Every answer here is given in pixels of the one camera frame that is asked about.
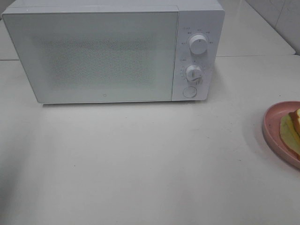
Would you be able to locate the round door release button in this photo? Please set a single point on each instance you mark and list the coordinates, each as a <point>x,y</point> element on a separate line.
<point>189,92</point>

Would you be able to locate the white microwave oven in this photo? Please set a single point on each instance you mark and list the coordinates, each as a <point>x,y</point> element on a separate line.
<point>194,17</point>

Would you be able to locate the white bread sandwich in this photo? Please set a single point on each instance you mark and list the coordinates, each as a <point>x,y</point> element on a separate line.
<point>290,132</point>

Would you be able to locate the white microwave door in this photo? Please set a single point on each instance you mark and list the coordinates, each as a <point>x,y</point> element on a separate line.
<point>96,57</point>

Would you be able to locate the pink round plate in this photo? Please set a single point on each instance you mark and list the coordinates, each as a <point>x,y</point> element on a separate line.
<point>271,131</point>

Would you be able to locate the white microwave knob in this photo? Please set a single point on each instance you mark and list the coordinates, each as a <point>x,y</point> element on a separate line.
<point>198,44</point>
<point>194,73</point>

